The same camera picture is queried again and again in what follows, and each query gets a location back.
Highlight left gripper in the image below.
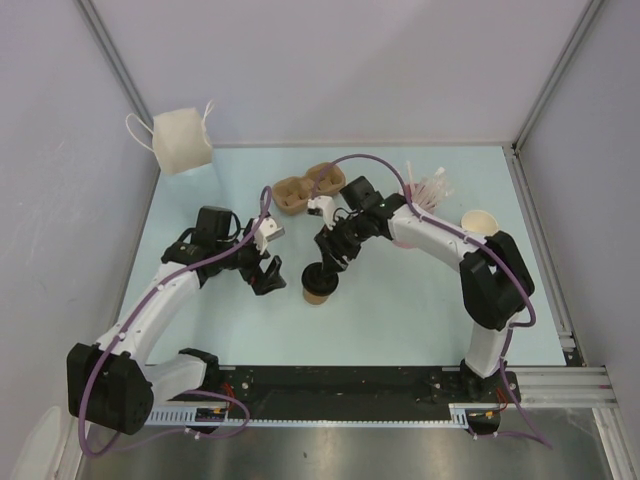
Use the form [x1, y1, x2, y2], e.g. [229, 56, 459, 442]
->
[215, 226, 285, 294]

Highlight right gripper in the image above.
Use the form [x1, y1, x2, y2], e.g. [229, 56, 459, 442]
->
[315, 212, 371, 276]

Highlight single black cup lid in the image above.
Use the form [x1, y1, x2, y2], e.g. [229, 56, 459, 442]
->
[301, 262, 339, 293]

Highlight light blue paper bag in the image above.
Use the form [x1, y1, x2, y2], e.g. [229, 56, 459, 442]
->
[124, 99, 224, 201]

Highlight single brown paper cup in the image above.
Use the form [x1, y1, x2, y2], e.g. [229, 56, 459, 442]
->
[302, 287, 332, 306]

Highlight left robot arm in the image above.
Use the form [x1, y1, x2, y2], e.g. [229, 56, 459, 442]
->
[66, 206, 286, 435]

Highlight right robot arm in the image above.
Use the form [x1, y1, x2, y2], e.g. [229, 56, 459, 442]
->
[301, 176, 535, 401]

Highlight stacked brown pulp carriers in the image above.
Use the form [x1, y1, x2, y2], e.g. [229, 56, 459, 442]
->
[272, 162, 347, 216]

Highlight stack of paper cups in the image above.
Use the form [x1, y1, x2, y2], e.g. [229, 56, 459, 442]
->
[460, 210, 499, 236]

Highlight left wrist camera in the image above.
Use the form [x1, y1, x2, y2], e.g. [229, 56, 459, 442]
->
[253, 216, 285, 254]

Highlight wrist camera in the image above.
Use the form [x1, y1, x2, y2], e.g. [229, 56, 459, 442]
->
[307, 195, 337, 230]
[253, 216, 285, 254]

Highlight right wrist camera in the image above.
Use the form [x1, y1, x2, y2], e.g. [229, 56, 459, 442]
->
[307, 195, 337, 230]

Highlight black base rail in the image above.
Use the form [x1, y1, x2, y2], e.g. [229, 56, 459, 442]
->
[164, 364, 524, 426]

